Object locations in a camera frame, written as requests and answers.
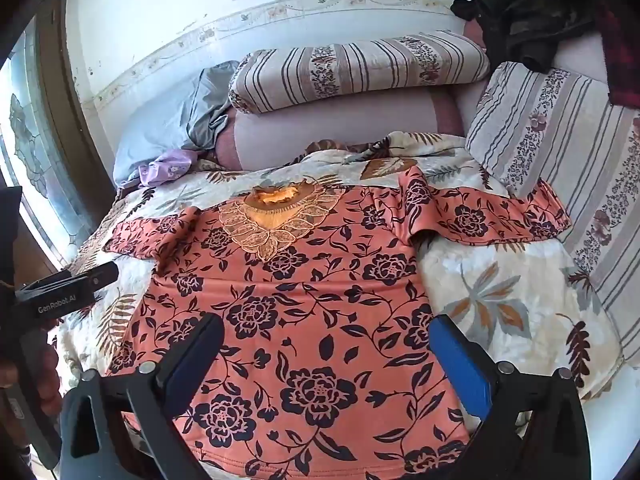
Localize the red plaid cloth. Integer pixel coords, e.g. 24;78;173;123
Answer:
592;4;640;109

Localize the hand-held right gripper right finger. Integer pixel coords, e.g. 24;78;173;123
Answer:
430;313;592;480

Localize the cream leaf-print blanket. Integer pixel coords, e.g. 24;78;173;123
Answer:
55;130;626;480

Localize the purple printed cloth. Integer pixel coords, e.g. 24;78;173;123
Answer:
137;149;197;189

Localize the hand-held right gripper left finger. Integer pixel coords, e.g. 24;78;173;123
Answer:
60;313;225;480

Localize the wooden window frame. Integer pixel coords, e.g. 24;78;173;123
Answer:
35;10;119;271

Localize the pink quilted bolster cushion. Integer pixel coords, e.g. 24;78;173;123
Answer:
215;91;466;171

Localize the square striped floral pillow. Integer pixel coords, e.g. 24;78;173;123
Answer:
465;62;640;361

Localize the person's left hand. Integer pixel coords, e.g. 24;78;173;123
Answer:
22;344;62;397

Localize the orange floral shirt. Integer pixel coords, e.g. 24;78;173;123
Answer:
102;165;573;480

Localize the light blue grey cloth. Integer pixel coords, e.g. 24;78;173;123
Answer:
112;60;242;189

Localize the long striped floral pillow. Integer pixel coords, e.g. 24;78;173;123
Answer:
228;32;491;114

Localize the pile of dark clothes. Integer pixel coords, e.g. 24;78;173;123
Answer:
450;0;609;74

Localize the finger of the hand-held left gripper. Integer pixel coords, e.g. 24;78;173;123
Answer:
74;261;120;292

